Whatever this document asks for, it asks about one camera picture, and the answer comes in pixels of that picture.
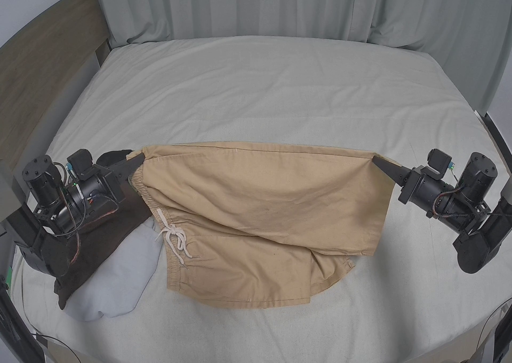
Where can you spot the dark brown garment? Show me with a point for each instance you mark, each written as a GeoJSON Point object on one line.
{"type": "Point", "coordinates": [100, 245]}

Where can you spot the beige shorts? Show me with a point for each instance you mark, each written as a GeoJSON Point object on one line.
{"type": "Point", "coordinates": [256, 213]}

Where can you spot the black and olive garment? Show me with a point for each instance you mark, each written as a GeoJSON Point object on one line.
{"type": "Point", "coordinates": [116, 157]}

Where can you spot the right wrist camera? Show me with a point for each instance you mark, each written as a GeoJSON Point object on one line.
{"type": "Point", "coordinates": [438, 161]}

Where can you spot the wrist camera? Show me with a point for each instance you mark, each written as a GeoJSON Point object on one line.
{"type": "Point", "coordinates": [438, 161]}
{"type": "Point", "coordinates": [82, 161]}

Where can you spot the bed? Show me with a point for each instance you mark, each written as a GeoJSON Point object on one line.
{"type": "Point", "coordinates": [280, 93]}

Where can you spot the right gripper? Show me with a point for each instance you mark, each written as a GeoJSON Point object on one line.
{"type": "Point", "coordinates": [430, 195]}

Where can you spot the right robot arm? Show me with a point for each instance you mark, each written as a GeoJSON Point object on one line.
{"type": "Point", "coordinates": [480, 229]}

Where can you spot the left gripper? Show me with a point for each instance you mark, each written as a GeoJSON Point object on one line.
{"type": "Point", "coordinates": [98, 189]}

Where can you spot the pale grey garment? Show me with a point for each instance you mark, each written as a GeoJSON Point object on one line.
{"type": "Point", "coordinates": [116, 285]}

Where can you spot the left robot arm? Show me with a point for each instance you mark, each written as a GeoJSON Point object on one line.
{"type": "Point", "coordinates": [44, 249]}

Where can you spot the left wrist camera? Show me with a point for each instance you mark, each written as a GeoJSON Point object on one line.
{"type": "Point", "coordinates": [82, 161]}

